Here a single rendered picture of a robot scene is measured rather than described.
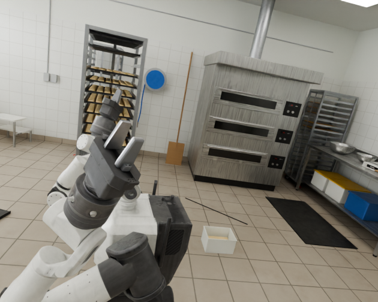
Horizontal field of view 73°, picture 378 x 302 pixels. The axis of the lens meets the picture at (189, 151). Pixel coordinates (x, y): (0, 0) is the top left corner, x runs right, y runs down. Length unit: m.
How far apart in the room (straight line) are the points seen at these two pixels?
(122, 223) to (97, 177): 0.37
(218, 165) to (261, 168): 0.74
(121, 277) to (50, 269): 0.18
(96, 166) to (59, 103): 4.71
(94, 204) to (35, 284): 0.23
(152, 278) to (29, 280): 0.28
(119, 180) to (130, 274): 0.34
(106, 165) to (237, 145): 3.76
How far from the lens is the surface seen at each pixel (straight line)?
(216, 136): 4.02
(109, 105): 1.09
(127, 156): 0.44
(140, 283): 0.73
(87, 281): 0.73
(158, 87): 4.68
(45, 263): 0.62
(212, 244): 2.64
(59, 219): 0.57
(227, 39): 5.01
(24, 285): 0.65
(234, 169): 4.26
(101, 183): 0.47
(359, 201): 4.19
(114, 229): 0.82
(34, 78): 5.27
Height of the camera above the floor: 1.56
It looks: 15 degrees down
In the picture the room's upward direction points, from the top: 11 degrees clockwise
